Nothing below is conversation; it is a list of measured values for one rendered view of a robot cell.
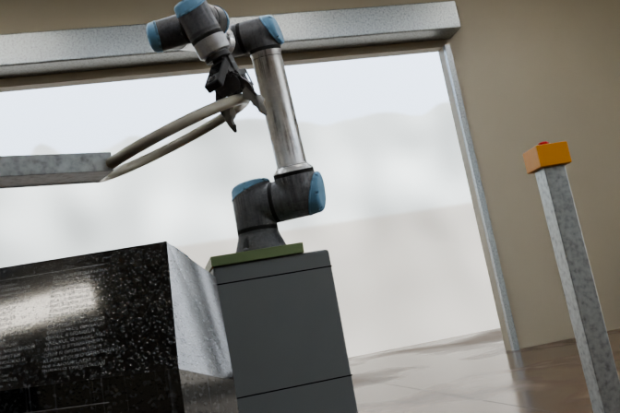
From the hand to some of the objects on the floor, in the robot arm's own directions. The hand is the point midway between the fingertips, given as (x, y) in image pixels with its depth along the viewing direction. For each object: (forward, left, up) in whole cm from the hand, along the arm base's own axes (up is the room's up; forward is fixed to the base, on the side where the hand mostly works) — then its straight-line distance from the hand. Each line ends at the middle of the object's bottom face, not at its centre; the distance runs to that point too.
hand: (248, 122), depth 189 cm
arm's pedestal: (-74, +12, -116) cm, 138 cm away
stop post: (-38, +113, -117) cm, 167 cm away
